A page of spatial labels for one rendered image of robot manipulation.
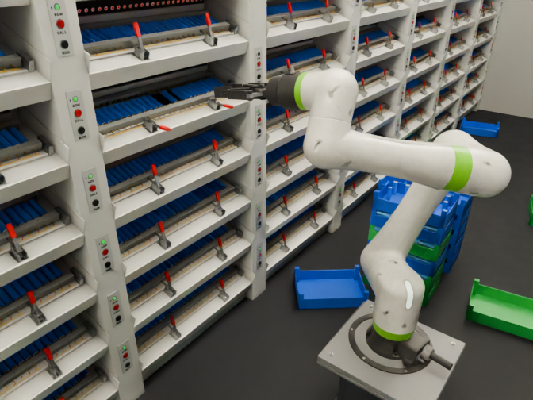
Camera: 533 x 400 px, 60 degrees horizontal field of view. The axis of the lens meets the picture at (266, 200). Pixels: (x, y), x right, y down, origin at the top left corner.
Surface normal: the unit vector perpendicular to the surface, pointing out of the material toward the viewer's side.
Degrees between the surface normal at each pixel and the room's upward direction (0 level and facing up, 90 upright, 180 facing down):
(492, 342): 0
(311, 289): 0
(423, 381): 2
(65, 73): 90
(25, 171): 21
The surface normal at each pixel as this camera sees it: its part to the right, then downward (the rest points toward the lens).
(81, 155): 0.80, 0.29
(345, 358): 0.03, -0.89
